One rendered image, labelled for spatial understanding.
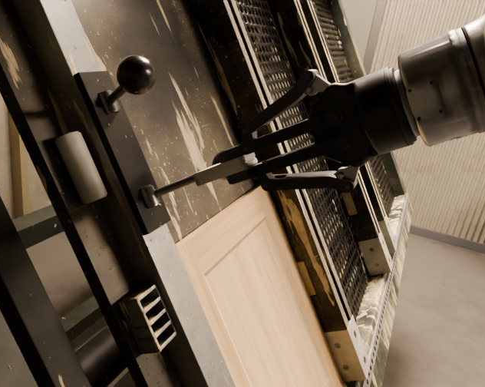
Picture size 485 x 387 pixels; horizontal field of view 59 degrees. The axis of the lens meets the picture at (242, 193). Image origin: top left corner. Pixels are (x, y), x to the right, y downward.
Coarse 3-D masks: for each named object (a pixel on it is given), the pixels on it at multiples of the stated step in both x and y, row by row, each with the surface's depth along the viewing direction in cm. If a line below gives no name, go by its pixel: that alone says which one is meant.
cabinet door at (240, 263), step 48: (192, 240) 63; (240, 240) 75; (288, 240) 91; (240, 288) 71; (288, 288) 86; (240, 336) 67; (288, 336) 81; (240, 384) 64; (288, 384) 76; (336, 384) 93
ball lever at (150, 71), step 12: (132, 60) 41; (144, 60) 41; (120, 72) 41; (132, 72) 40; (144, 72) 41; (120, 84) 42; (132, 84) 41; (144, 84) 41; (108, 96) 49; (120, 96) 47; (108, 108) 50
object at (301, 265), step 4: (300, 260) 93; (300, 264) 92; (304, 264) 92; (300, 268) 92; (304, 268) 92; (304, 272) 92; (304, 276) 93; (308, 276) 92; (304, 280) 93; (308, 280) 92; (308, 284) 93; (312, 284) 93; (308, 288) 93; (312, 288) 93; (308, 292) 93; (312, 292) 93
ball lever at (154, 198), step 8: (216, 160) 51; (192, 176) 52; (168, 184) 52; (176, 184) 52; (184, 184) 52; (144, 192) 51; (152, 192) 52; (160, 192) 52; (168, 192) 52; (144, 200) 52; (152, 200) 52
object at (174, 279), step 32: (32, 0) 48; (64, 0) 51; (32, 32) 49; (64, 32) 50; (64, 64) 49; (96, 64) 53; (64, 96) 50; (96, 128) 50; (96, 160) 51; (128, 224) 52; (128, 256) 53; (160, 256) 53; (160, 288) 53; (192, 288) 57; (192, 320) 55; (192, 352) 54; (192, 384) 55; (224, 384) 57
